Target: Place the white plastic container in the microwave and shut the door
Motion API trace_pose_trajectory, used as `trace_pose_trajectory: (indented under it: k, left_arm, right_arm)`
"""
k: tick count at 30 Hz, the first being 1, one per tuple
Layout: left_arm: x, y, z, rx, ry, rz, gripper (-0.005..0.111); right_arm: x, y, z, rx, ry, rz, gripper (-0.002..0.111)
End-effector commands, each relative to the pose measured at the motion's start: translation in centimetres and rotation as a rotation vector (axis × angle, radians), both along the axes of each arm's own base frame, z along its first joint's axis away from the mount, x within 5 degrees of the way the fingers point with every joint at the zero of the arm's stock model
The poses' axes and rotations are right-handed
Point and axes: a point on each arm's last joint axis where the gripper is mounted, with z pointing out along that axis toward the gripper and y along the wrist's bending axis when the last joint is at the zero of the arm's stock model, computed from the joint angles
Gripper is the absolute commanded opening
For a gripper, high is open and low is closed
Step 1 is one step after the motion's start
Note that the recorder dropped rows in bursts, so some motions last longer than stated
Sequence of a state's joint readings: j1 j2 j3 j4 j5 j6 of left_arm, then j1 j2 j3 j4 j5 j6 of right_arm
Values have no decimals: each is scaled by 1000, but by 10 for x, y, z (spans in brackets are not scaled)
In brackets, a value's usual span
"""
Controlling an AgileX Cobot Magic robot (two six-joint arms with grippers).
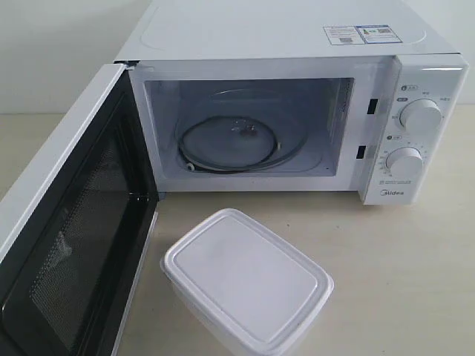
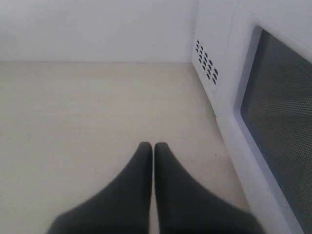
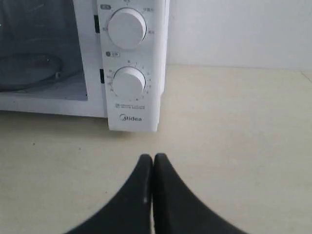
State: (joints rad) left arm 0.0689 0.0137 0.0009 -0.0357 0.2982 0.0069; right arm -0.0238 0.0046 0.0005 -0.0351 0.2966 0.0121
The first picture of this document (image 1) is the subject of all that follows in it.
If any upper white power knob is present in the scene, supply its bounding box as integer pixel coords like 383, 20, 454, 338
399, 99, 442, 135

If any white microwave door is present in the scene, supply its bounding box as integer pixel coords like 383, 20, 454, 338
1, 63, 158, 355

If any white plastic lidded container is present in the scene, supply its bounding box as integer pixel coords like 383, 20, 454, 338
161, 208, 334, 355

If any blue white label sticker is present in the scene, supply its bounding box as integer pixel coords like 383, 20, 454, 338
324, 24, 402, 45

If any black turntable roller ring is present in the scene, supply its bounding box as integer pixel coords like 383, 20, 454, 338
179, 116, 309, 175

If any white Midea microwave body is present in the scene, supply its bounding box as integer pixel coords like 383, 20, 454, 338
115, 1, 468, 205

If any lower white timer knob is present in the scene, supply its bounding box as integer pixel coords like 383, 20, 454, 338
386, 147, 424, 178

